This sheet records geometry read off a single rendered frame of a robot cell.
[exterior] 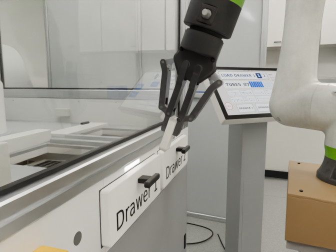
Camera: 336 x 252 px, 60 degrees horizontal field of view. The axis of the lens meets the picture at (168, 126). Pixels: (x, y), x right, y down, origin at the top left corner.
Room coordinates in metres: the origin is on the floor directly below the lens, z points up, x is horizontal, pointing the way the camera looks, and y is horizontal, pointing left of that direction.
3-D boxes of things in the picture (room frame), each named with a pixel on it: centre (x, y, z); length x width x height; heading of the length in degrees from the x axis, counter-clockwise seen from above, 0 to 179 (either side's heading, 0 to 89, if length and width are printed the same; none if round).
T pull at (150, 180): (0.63, 0.05, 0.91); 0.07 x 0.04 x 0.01; 163
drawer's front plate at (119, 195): (0.63, 0.07, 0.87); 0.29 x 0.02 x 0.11; 163
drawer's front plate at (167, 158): (0.94, -0.02, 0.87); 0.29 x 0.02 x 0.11; 163
